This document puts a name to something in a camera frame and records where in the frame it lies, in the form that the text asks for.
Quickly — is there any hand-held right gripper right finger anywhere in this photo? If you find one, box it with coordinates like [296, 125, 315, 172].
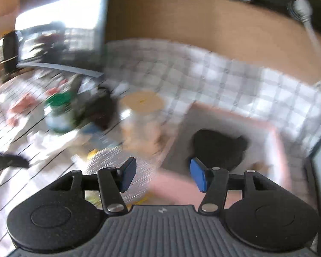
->
[190, 157, 274, 215]

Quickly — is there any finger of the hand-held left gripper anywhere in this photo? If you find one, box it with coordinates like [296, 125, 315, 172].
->
[0, 149, 30, 170]

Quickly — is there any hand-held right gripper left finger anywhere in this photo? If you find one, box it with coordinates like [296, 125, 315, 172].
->
[51, 157, 137, 216]

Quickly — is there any pink cardboard box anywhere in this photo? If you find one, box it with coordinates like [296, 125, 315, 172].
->
[150, 103, 295, 206]

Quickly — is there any silver foil packet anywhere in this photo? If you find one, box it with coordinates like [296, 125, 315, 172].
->
[83, 148, 157, 204]

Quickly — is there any black cloth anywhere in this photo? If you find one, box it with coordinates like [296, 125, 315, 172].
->
[190, 129, 250, 172]

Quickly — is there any red packet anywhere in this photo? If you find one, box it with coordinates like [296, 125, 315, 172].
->
[5, 94, 43, 127]

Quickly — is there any glass jar with wooden lid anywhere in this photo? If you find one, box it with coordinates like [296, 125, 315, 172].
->
[119, 90, 165, 153]

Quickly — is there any dark cloth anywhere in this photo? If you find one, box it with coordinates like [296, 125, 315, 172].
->
[82, 86, 121, 130]

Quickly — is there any white bottle with green lid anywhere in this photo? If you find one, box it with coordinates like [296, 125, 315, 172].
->
[44, 92, 79, 134]

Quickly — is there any plaid bed sheet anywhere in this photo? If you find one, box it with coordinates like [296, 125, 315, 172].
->
[0, 38, 321, 247]

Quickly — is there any white cable with plug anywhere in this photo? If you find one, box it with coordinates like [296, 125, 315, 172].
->
[287, 0, 321, 83]

